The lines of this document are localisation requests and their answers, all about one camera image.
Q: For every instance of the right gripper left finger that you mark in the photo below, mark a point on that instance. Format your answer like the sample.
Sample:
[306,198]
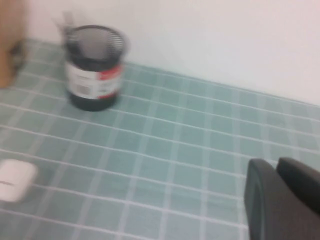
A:
[270,212]

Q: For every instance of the black mesh pen holder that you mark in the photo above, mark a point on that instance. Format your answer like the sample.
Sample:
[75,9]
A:
[92,82]

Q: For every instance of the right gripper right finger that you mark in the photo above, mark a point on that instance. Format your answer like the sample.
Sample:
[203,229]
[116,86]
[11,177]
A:
[302,182]

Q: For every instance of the white earbuds case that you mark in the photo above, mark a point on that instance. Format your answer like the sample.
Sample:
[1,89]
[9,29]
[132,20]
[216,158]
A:
[15,180]

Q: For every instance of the brown cardboard box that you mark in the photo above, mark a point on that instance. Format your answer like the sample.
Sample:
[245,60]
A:
[10,37]

